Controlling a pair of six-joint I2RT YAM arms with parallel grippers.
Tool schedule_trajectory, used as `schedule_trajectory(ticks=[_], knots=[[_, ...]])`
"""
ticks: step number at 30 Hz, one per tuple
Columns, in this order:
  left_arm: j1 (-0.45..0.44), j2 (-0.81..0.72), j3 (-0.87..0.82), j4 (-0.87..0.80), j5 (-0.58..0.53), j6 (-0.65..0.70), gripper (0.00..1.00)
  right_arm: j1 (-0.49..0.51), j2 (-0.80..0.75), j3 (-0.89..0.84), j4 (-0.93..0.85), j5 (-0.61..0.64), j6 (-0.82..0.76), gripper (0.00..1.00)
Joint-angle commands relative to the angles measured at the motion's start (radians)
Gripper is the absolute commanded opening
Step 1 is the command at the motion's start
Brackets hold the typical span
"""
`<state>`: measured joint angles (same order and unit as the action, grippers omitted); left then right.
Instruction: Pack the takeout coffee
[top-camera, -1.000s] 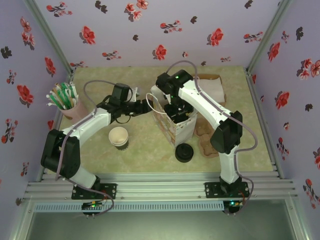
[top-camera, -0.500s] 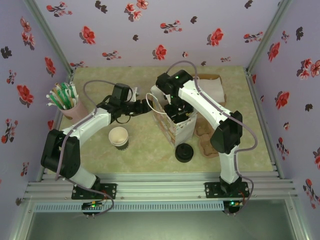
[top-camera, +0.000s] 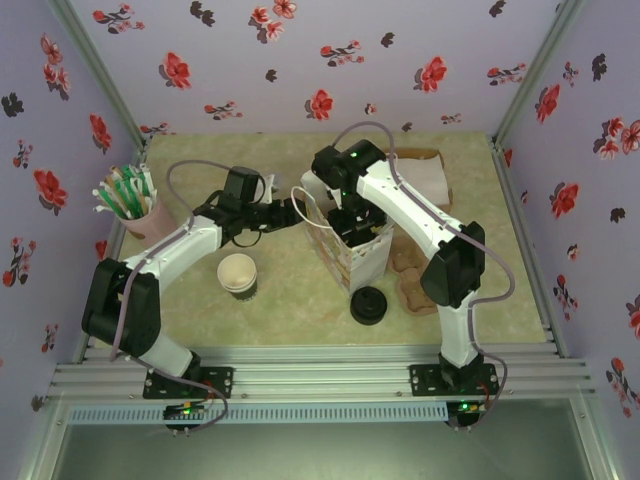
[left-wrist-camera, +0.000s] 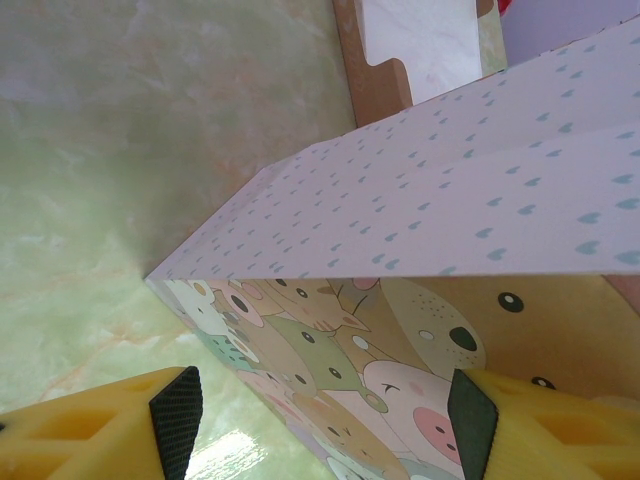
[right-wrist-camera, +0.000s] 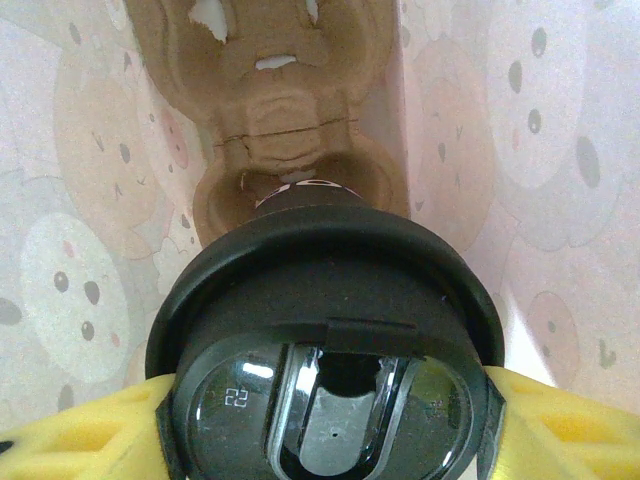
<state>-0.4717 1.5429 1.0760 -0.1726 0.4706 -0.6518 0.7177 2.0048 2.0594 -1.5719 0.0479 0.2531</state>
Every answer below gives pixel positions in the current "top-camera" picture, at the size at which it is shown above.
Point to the white printed paper bag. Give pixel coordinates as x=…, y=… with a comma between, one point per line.
x=367, y=265

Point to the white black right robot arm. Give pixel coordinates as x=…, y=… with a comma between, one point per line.
x=400, y=195

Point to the brown cardboard tray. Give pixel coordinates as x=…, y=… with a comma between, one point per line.
x=415, y=151

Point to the plain nested paper cup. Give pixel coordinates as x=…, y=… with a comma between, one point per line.
x=235, y=270

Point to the white napkin stack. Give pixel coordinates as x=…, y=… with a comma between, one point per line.
x=425, y=175

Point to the brown pulp cup carrier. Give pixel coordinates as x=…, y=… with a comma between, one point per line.
x=410, y=295

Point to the paper cup black sleeve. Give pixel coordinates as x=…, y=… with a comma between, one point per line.
x=369, y=322
x=247, y=296

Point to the green white wrapped straw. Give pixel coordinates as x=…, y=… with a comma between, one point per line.
x=102, y=207
x=107, y=200
x=131, y=180
x=144, y=182
x=153, y=190

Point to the pink holder cup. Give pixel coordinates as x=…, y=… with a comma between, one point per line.
x=157, y=230

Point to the wooden stirrer stick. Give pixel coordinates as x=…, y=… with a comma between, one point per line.
x=116, y=182

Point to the small controller board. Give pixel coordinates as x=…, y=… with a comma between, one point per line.
x=465, y=411
x=185, y=412

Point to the grey metal panel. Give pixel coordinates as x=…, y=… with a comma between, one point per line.
x=320, y=450

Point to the aluminium side rail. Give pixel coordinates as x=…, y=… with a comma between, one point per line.
x=120, y=225
x=520, y=215

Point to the aluminium frame beam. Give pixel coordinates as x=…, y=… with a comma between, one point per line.
x=320, y=380

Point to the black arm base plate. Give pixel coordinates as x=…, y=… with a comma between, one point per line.
x=220, y=380
x=422, y=380

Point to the aluminium corner post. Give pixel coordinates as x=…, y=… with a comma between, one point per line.
x=100, y=75
x=537, y=75

